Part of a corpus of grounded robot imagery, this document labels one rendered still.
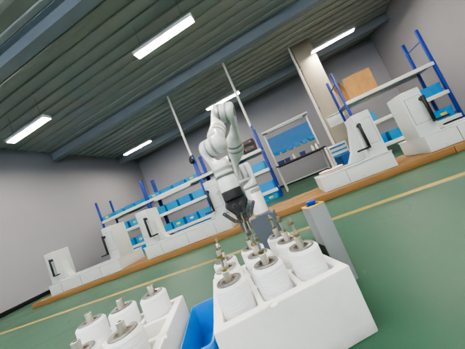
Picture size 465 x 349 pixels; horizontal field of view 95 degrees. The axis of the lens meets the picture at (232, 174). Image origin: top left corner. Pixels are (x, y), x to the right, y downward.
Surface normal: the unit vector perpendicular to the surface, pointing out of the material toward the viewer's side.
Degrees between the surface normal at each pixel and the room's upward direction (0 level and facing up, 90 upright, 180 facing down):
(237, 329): 90
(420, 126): 90
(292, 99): 90
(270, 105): 90
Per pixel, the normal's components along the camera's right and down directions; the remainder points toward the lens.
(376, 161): -0.26, 0.01
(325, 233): 0.10, -0.15
